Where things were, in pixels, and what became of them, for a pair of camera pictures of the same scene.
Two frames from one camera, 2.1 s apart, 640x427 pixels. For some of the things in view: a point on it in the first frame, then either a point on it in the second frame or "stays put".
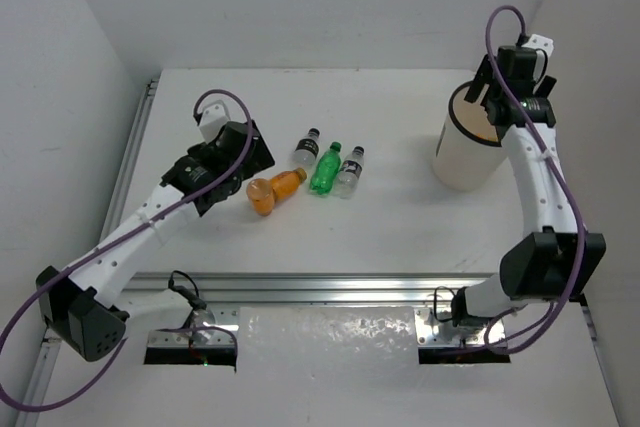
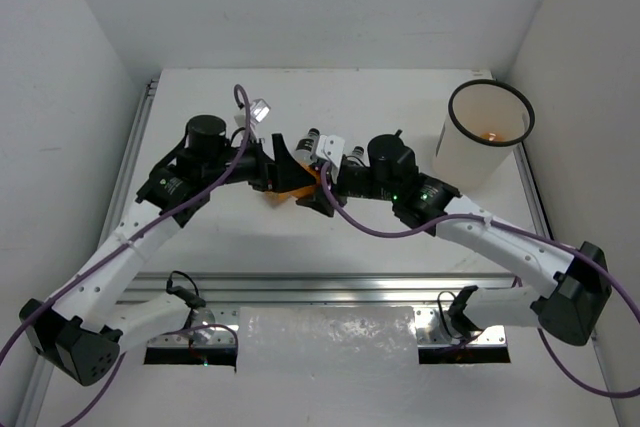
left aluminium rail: x=115 y=210 stays put
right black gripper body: x=545 y=87 to x=347 y=184
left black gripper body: x=255 y=155 to x=265 y=170
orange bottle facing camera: x=261 y=195 to x=278 y=197
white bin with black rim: x=468 y=154 stays put
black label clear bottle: x=307 y=150 stays put
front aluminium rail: x=315 y=288 stays put
